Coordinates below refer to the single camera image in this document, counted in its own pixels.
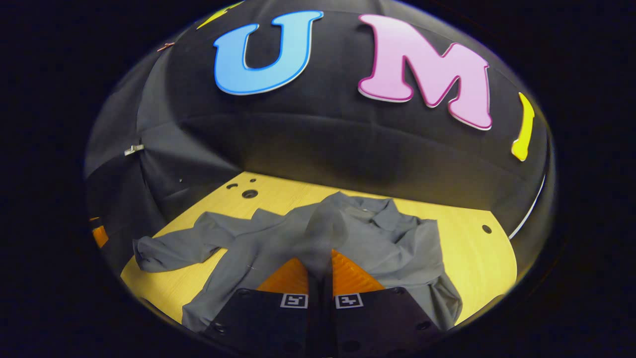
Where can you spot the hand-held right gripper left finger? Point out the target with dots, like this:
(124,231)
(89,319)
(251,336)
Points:
(268,323)

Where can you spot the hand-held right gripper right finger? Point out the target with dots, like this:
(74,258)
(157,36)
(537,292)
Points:
(377,323)

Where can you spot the grey collared shirt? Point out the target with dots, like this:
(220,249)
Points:
(377,238)

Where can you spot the silver clip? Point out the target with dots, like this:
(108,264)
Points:
(134,149)

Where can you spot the red clip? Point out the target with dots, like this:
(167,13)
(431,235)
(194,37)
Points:
(165,46)

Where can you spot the black backdrop cloth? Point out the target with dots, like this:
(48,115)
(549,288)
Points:
(323,139)

